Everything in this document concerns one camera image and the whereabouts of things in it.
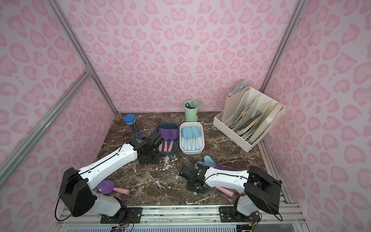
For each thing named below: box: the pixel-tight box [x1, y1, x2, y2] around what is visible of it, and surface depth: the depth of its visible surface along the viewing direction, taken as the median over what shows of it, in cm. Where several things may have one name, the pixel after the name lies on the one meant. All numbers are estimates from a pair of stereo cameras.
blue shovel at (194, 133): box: [191, 125, 200, 151], surface depth 106 cm
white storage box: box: [179, 121, 205, 155], surface depth 102 cm
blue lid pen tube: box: [123, 113, 141, 134], surface depth 93 cm
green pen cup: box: [183, 99, 200, 122], surface depth 109 cm
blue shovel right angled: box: [203, 155, 216, 168], surface depth 92 cm
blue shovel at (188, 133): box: [182, 126, 194, 151], surface depth 105 cm
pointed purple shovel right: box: [215, 186, 234, 197], surface depth 80 cm
